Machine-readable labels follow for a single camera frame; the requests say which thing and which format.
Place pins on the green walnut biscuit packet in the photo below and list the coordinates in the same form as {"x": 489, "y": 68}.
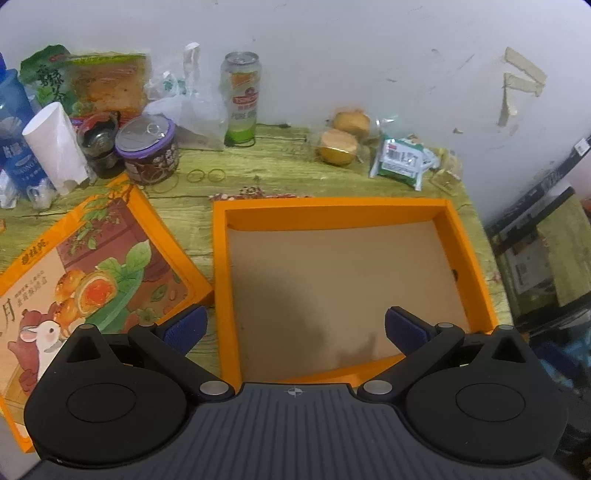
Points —
{"x": 399, "y": 159}

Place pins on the blue water bottle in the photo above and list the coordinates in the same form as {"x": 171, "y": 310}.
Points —
{"x": 14, "y": 124}

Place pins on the white plastic bag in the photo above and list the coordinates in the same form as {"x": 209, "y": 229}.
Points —
{"x": 198, "y": 110}

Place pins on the white labelled carton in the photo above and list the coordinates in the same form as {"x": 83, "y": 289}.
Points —
{"x": 526, "y": 265}

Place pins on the orange cardboard box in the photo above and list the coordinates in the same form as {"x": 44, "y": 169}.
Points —
{"x": 323, "y": 277}

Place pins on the green tea bag pack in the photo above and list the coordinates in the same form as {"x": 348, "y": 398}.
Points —
{"x": 48, "y": 76}

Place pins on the beige wall tape strip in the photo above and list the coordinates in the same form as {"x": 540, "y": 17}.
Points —
{"x": 526, "y": 64}
{"x": 521, "y": 84}
{"x": 507, "y": 108}

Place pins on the egg yolk pastry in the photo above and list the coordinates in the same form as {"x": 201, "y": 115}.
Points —
{"x": 337, "y": 146}
{"x": 351, "y": 122}

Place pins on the crumpled clear plastic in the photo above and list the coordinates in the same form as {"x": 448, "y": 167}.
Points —
{"x": 39, "y": 194}

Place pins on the purple lidded food can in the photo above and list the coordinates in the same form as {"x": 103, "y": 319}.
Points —
{"x": 147, "y": 150}

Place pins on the glass jar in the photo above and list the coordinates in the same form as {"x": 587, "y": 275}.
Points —
{"x": 98, "y": 138}

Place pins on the green and white beer can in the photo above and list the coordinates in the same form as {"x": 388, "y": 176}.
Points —
{"x": 241, "y": 99}

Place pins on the white paper towel roll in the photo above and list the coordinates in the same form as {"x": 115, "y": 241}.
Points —
{"x": 55, "y": 143}

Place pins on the large rubber band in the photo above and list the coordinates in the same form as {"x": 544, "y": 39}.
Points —
{"x": 171, "y": 188}

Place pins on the wood-pattern desktop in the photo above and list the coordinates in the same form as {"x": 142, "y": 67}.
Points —
{"x": 277, "y": 175}

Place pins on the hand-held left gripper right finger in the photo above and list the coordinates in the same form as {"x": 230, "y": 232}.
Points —
{"x": 406, "y": 330}

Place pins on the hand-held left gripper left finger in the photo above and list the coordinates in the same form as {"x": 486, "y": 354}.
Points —
{"x": 187, "y": 325}

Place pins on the orange illustrated box lid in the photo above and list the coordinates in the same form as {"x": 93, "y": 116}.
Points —
{"x": 92, "y": 277}

